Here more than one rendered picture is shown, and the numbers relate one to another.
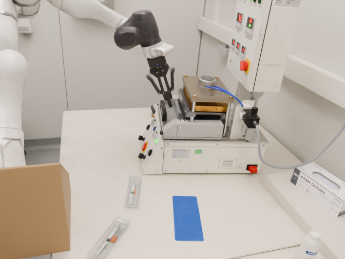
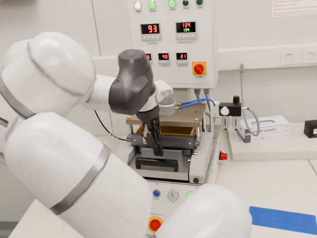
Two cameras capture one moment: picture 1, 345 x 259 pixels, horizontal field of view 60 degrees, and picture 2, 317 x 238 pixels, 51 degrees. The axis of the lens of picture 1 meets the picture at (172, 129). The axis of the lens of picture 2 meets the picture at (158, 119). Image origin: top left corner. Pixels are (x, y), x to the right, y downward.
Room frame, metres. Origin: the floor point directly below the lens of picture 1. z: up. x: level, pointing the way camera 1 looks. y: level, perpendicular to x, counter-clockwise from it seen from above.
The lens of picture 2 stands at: (0.81, 0.91, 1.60)
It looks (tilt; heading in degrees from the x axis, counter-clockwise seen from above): 24 degrees down; 296
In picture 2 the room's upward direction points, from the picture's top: 5 degrees counter-clockwise
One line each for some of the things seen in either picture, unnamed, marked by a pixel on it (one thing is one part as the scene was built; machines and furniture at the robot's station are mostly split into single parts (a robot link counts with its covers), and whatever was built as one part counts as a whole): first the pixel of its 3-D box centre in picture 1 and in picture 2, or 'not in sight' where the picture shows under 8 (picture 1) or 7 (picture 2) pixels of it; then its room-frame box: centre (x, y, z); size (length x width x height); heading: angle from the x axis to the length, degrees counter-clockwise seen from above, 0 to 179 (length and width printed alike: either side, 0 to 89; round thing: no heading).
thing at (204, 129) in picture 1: (191, 129); (201, 156); (1.13, -0.08, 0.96); 0.26 x 0.05 x 0.07; 98
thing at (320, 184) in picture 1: (324, 187); (262, 128); (0.99, -0.63, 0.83); 0.23 x 0.12 x 0.07; 30
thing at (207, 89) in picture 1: (213, 93); (174, 114); (1.26, -0.17, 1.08); 0.31 x 0.24 x 0.13; 8
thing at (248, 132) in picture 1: (247, 122); (229, 114); (1.08, -0.29, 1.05); 0.15 x 0.05 x 0.15; 8
